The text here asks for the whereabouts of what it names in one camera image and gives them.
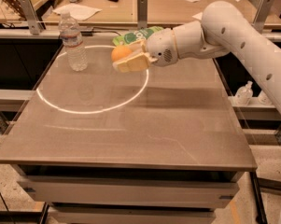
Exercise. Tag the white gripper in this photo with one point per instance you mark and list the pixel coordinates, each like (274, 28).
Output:
(161, 48)

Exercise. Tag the grey drawer cabinet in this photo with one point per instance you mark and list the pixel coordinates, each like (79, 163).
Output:
(100, 196)

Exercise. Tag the clear plastic water bottle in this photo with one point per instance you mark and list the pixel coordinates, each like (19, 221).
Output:
(73, 42)

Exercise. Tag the clear sanitizer bottle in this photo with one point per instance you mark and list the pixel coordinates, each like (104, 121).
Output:
(264, 99)
(244, 94)

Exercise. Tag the clear sanitizer bottle left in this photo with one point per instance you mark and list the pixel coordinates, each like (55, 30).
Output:
(244, 94)

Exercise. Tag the white paper sheet right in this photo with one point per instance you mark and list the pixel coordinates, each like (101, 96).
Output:
(198, 16)

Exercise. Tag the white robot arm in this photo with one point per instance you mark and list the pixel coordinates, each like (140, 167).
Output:
(222, 29)

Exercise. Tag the metal bracket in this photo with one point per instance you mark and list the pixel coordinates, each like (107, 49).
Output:
(34, 24)
(142, 14)
(262, 14)

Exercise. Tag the white paper sheet left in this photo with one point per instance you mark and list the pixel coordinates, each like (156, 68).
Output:
(78, 12)

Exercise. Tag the green snack bag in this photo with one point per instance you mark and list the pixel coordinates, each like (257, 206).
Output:
(131, 37)

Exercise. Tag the middle metal bracket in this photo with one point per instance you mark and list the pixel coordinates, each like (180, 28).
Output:
(142, 14)

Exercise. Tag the left metal bracket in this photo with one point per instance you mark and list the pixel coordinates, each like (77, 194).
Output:
(34, 24)

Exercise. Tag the orange fruit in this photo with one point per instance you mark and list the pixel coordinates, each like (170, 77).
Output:
(120, 52)

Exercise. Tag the clear sanitizer bottle right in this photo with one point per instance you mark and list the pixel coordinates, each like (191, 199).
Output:
(264, 99)

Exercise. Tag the right metal bracket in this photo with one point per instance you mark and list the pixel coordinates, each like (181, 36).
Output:
(262, 14)

